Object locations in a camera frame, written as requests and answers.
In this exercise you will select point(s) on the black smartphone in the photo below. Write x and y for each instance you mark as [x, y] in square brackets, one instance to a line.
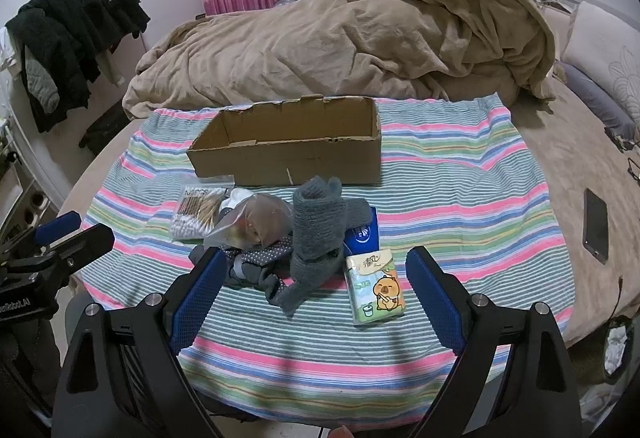
[596, 225]

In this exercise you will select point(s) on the bag of cotton swabs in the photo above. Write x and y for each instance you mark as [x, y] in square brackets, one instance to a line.
[195, 213]

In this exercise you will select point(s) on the blue and white sock bundle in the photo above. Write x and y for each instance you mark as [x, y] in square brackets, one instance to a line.
[362, 233]

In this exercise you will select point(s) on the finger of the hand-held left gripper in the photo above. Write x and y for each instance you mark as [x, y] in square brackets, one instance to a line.
[57, 227]
[82, 248]

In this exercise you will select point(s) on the beige duvet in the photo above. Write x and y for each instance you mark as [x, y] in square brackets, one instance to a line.
[350, 32]

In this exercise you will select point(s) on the white metal shelf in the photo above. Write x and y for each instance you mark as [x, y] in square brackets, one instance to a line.
[22, 203]

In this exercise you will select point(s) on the pile of black clothes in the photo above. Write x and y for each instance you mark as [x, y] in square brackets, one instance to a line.
[75, 27]

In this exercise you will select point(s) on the trash bin with bag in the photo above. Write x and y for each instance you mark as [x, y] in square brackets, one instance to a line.
[615, 348]

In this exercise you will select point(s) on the bed with beige sheet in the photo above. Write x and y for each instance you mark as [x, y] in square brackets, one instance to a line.
[550, 167]

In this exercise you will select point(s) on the cartoon print tissue pack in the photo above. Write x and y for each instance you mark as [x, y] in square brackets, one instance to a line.
[375, 288]

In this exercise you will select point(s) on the white embroidered pillow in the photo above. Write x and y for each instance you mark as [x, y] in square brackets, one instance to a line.
[605, 47]

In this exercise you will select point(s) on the grey pillow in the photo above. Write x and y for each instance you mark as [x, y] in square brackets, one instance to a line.
[595, 100]

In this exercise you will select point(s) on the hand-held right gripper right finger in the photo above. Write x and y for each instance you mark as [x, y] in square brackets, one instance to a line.
[435, 303]

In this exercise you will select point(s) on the striped towel blanket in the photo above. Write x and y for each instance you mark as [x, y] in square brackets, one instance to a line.
[450, 218]

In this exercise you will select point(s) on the dark polka dot sock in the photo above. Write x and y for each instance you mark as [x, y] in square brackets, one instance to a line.
[267, 254]

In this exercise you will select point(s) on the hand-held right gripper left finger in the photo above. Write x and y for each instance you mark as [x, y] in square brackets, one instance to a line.
[197, 298]

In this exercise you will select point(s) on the grey knitted sock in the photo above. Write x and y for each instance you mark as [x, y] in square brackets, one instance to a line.
[312, 228]

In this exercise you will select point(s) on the clear plastic snack bag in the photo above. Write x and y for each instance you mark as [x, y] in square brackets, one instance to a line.
[255, 218]

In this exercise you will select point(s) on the brown cardboard box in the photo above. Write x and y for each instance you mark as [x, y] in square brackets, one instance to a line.
[280, 162]

